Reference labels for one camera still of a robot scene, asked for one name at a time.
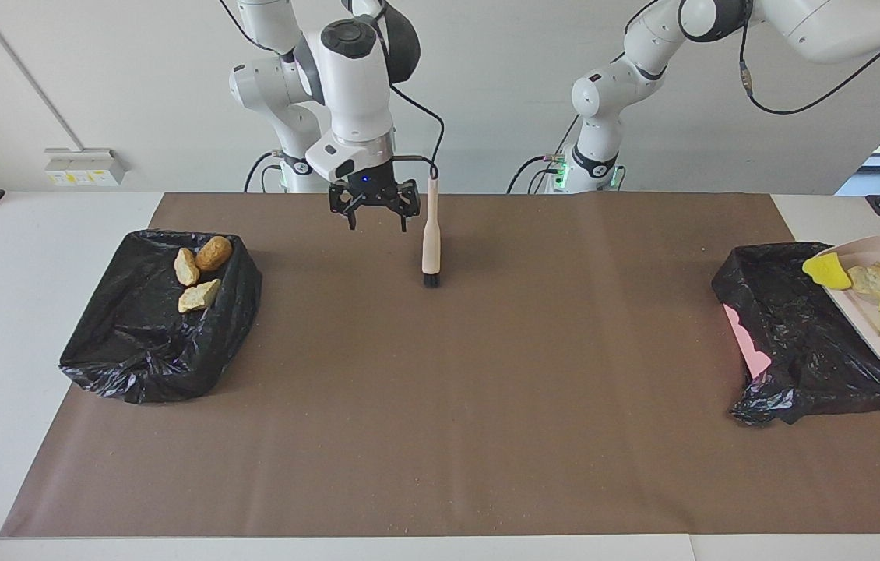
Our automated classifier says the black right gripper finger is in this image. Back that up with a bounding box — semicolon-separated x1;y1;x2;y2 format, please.
389;179;420;233
328;185;361;231

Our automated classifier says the beige brush with black bristles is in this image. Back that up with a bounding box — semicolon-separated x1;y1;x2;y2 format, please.
421;176;442;288

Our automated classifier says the brown oval bread roll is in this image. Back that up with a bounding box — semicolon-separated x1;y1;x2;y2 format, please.
195;235;233;272

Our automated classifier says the pale crusty bread chunk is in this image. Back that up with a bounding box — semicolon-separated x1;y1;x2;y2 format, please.
178;279;221;314

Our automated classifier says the yellow sponge piece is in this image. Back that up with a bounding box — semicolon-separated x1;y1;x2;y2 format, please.
802;252;853;291

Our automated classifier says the pale pink plastic dustpan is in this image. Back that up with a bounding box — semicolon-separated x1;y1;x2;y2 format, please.
812;234;880;362

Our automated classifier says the tan sponge chunk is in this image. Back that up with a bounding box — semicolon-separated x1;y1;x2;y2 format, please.
847;265;880;303

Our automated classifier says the black bag lined bin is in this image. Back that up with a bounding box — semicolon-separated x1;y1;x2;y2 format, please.
58;228;263;404

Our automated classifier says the brown paper table mat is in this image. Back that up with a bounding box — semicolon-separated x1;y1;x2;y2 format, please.
0;192;880;538

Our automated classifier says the pink box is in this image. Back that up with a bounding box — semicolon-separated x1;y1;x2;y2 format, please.
723;304;773;381

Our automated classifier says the black bag over pink box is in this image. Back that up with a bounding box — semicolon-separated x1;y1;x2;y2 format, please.
711;242;880;427

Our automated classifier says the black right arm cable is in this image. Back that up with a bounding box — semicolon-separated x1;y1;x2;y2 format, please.
218;0;445;180

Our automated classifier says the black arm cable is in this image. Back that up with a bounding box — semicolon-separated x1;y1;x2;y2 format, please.
623;0;880;116
218;0;445;180

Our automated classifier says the black right base cable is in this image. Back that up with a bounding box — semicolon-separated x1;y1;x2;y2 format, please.
244;150;285;193

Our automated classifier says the black base cable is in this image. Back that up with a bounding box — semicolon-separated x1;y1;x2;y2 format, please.
244;150;285;193
506;152;567;194

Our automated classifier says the black left base cable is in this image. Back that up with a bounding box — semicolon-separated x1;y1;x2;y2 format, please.
506;152;567;194

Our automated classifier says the white wall socket box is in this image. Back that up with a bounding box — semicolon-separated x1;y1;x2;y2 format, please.
44;148;128;186

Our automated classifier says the grey wall conduit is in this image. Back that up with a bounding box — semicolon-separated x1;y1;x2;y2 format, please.
0;0;86;153

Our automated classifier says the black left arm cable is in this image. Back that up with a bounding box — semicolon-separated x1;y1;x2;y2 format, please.
623;0;880;116

